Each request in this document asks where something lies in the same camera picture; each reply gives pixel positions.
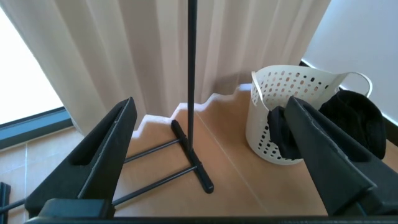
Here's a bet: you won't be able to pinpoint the window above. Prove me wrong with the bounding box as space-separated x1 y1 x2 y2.
0 6 74 150

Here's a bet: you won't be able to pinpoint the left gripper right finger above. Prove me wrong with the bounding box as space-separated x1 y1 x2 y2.
283 95 398 216

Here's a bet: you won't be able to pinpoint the beige curtain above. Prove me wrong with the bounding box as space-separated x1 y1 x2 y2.
0 0 332 136

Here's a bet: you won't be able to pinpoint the white laundry basket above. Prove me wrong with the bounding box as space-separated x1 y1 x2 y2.
245 64 373 166

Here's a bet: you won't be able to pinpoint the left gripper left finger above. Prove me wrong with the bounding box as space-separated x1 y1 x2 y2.
24 96 138 218

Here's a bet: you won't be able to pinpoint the black shorts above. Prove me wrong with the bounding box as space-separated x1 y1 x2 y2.
318 90 387 160

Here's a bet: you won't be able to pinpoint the black clothes rack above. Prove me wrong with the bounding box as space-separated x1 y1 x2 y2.
0 0 215 224

